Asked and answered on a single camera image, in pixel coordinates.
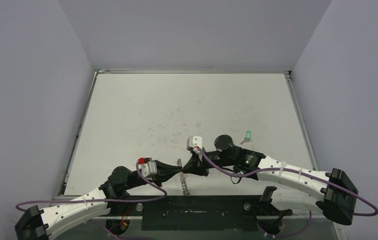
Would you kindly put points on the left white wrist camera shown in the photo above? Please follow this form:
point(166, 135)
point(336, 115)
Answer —
point(148, 167)

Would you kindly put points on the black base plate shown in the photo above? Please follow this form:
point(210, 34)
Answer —
point(198, 213)

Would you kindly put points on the aluminium frame rail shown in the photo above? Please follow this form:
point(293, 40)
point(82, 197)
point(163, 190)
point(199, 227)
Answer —
point(332, 210)

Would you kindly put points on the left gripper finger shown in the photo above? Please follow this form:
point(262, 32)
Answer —
point(163, 167)
point(167, 174)

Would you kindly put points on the key with green tag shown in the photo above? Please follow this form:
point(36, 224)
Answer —
point(247, 138)

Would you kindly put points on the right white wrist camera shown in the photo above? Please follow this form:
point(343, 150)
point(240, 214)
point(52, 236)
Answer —
point(194, 144)

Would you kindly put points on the metal disc with key rings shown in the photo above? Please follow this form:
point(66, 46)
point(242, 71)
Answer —
point(184, 186)

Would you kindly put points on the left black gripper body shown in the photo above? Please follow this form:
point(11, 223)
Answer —
point(136, 181)

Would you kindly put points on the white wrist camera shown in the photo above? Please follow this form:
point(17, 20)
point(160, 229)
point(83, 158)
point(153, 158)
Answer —
point(148, 167)
point(194, 144)

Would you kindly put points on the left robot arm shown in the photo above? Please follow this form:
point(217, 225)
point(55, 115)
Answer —
point(49, 222)

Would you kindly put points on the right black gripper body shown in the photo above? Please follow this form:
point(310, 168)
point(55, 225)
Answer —
point(197, 162)

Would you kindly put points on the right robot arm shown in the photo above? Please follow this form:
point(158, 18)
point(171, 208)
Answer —
point(295, 188)

